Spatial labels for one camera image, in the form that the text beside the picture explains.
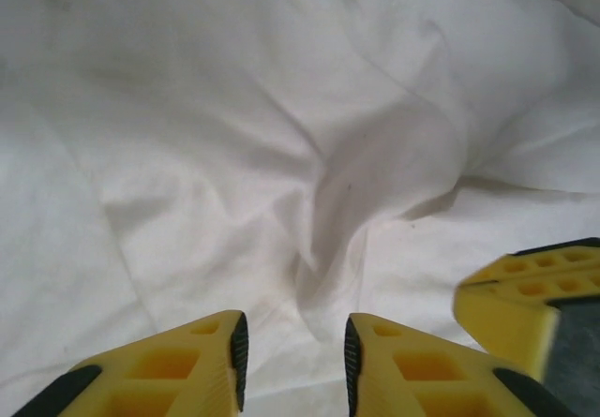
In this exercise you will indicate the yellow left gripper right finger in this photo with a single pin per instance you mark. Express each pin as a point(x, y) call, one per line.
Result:
point(422, 384)

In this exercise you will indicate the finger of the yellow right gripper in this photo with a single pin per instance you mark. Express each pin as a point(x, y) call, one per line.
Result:
point(558, 260)
point(506, 323)

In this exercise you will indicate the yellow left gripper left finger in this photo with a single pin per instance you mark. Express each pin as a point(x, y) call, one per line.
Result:
point(154, 379)

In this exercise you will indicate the white t-shirt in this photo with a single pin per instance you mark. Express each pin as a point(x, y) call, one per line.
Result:
point(187, 108)

